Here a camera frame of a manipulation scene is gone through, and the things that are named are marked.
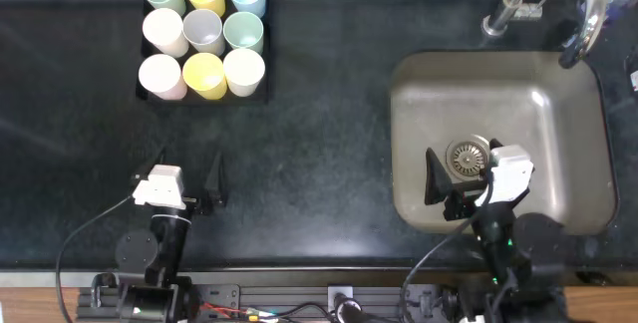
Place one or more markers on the mounting rail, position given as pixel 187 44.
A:
pixel 284 299

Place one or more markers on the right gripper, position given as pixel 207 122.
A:
pixel 463 203

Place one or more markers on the black tray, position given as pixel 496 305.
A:
pixel 267 95

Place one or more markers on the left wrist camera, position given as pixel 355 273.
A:
pixel 160 186

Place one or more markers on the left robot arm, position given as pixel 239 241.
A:
pixel 169 243

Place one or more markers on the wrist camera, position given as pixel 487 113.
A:
pixel 509 173
pixel 160 186

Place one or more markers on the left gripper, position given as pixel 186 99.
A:
pixel 202 204

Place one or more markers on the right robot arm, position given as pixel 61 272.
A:
pixel 498 243

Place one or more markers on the grey cup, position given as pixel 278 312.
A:
pixel 203 29

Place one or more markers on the white cup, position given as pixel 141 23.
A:
pixel 243 69

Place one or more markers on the steel tap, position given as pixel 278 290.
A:
pixel 501 14

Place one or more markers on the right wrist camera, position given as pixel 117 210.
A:
pixel 509 173

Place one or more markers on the steel sink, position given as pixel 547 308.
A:
pixel 548 113

